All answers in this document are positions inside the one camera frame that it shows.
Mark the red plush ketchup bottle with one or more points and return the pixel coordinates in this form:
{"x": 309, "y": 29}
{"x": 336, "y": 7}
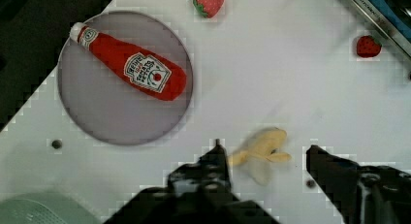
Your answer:
{"x": 150, "y": 73}

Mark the dark red plush strawberry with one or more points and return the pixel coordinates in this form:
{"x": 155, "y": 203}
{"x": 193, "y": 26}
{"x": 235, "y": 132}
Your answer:
{"x": 367, "y": 47}

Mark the light red plush strawberry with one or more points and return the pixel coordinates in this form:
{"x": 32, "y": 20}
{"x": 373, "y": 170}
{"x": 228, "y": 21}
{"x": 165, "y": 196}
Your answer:
{"x": 208, "y": 8}

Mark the black steel toaster oven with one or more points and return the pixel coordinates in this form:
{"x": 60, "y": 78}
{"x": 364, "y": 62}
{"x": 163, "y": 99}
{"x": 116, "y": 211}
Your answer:
{"x": 390, "y": 17}

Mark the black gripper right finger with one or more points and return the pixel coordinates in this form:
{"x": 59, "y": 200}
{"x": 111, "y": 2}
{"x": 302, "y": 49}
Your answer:
{"x": 361, "y": 194}

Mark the green perforated colander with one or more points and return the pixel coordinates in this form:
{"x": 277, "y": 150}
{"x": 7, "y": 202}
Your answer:
{"x": 44, "y": 208}

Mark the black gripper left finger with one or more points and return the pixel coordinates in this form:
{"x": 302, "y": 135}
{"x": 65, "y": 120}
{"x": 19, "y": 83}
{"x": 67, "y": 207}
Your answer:
{"x": 196, "y": 193}

